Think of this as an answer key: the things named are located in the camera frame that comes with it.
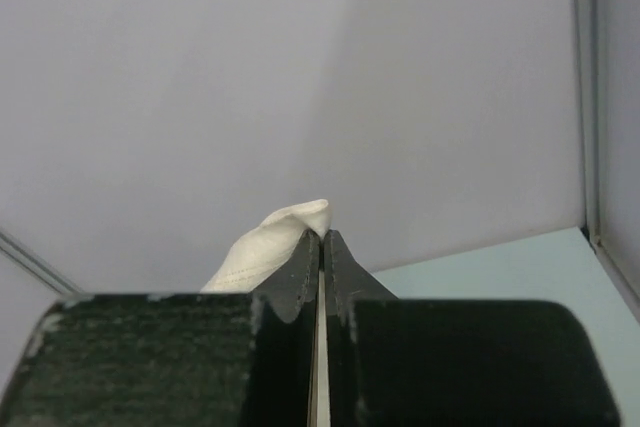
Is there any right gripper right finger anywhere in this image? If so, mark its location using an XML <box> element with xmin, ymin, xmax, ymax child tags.
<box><xmin>322</xmin><ymin>230</ymin><xmax>395</xmax><ymax>426</ymax></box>

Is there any left aluminium frame post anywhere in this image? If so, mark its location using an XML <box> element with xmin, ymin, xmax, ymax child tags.
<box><xmin>0</xmin><ymin>230</ymin><xmax>82</xmax><ymax>295</ymax></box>

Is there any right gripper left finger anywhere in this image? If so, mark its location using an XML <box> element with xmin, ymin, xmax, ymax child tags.
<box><xmin>240</xmin><ymin>231</ymin><xmax>320</xmax><ymax>427</ymax></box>

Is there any aluminium frame post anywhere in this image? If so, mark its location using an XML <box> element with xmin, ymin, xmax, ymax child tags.
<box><xmin>0</xmin><ymin>230</ymin><xmax>82</xmax><ymax>295</ymax></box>
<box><xmin>573</xmin><ymin>0</ymin><xmax>639</xmax><ymax>317</ymax></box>

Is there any right aluminium frame post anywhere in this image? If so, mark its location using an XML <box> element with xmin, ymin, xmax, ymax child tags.
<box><xmin>573</xmin><ymin>0</ymin><xmax>639</xmax><ymax>317</ymax></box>

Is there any cream white t shirt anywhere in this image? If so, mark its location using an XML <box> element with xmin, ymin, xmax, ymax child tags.
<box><xmin>201</xmin><ymin>199</ymin><xmax>332</xmax><ymax>426</ymax></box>

